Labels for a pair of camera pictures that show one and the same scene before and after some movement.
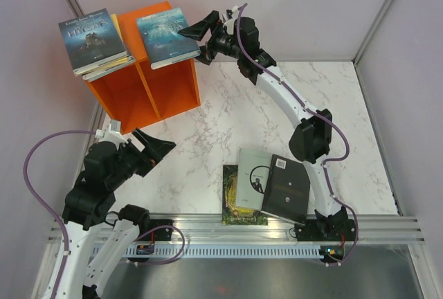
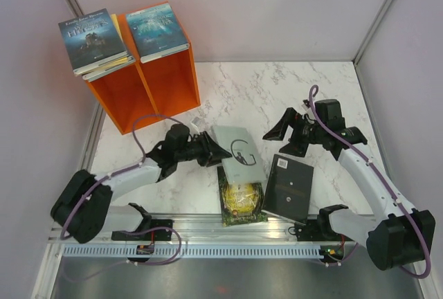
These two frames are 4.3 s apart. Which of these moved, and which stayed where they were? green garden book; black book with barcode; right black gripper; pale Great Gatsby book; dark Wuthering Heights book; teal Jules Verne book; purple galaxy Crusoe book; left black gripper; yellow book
Moved: right black gripper; teal Jules Verne book; pale Great Gatsby book; left black gripper
Stayed: purple galaxy Crusoe book; yellow book; dark Wuthering Heights book; black book with barcode; green garden book
